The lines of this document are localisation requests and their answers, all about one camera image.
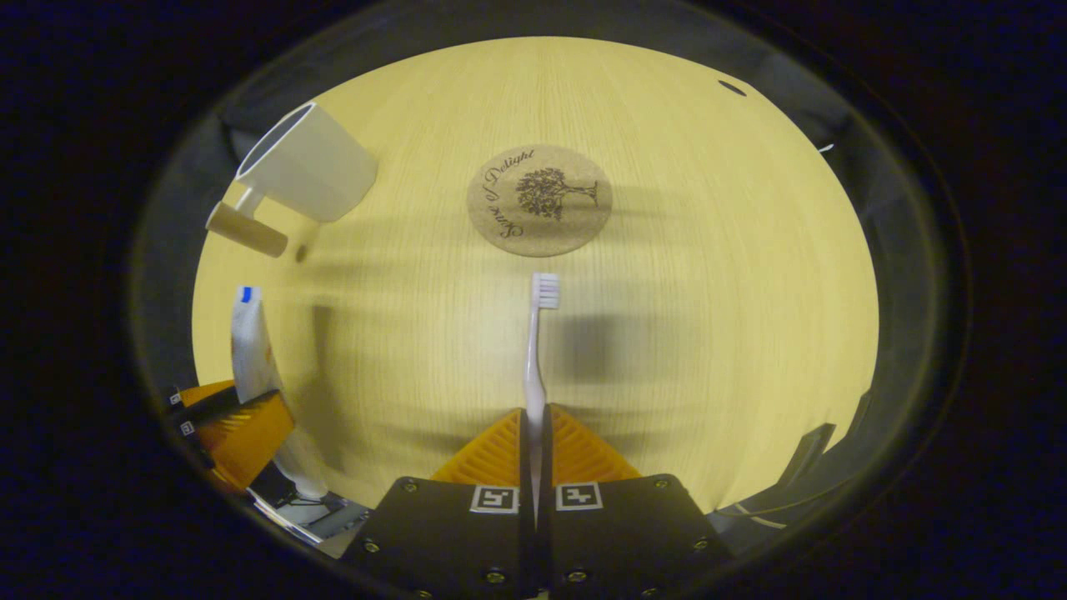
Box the white toothpaste tube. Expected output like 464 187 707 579
231 286 328 501

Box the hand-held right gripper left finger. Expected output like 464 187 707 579
344 407 537 600

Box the round cork coaster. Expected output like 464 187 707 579
467 144 614 258

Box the white cup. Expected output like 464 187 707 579
206 102 378 258

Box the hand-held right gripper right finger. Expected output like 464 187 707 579
538 404 736 600

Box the silver metal object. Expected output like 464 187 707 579
248 462 372 547

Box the light wooden desktop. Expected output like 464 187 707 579
192 35 880 559

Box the white toothbrush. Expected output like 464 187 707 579
523 272 562 528

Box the black rectangular object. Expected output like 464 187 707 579
784 423 837 493

